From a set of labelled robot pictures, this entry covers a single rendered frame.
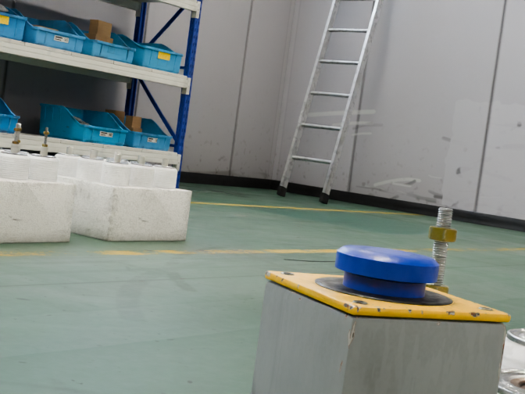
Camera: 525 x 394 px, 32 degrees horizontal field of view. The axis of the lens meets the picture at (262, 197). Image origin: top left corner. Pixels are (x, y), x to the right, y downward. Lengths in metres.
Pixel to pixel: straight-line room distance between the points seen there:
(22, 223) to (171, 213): 0.67
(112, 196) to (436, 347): 2.69
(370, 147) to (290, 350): 7.55
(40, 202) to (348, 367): 2.48
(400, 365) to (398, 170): 7.42
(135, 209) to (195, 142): 4.59
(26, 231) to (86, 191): 0.40
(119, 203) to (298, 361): 2.69
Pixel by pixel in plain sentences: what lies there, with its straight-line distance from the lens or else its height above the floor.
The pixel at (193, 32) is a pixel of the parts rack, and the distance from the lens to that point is 6.48.
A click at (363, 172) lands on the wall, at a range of 7.91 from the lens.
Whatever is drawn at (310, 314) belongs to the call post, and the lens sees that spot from 0.34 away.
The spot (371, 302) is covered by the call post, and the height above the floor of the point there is 0.31.
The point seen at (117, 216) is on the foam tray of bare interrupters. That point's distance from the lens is 3.03.
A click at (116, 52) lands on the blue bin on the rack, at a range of 6.04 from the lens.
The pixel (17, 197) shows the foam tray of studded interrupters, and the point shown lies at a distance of 2.71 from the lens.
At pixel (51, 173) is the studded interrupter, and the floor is 0.20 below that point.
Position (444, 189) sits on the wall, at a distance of 7.53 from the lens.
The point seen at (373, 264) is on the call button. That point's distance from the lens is 0.34.
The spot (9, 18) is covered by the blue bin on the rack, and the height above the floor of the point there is 0.91.
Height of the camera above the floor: 0.36
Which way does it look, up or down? 3 degrees down
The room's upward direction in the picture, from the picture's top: 8 degrees clockwise
